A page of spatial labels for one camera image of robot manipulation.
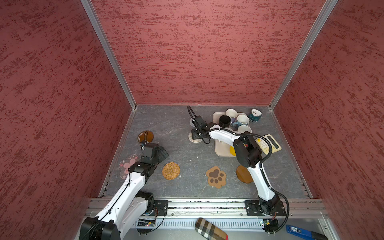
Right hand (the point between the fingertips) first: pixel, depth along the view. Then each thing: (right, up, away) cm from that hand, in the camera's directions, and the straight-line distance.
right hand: (195, 137), depth 101 cm
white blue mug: (+33, +12, +2) cm, 35 cm away
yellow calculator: (+46, -5, -5) cm, 47 cm away
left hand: (-21, -9, -16) cm, 28 cm away
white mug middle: (+32, +6, -4) cm, 33 cm away
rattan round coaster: (-15, -19, -14) cm, 28 cm away
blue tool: (+49, -39, -36) cm, 73 cm away
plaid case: (+7, -38, -36) cm, 53 cm away
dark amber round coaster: (-35, +1, -1) cm, 35 cm away
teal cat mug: (+46, +16, +9) cm, 49 cm away
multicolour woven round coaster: (-1, -3, -3) cm, 4 cm away
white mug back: (+27, +17, +6) cm, 33 cm away
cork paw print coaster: (+12, -21, -18) cm, 30 cm away
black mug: (+21, +11, +4) cm, 24 cm away
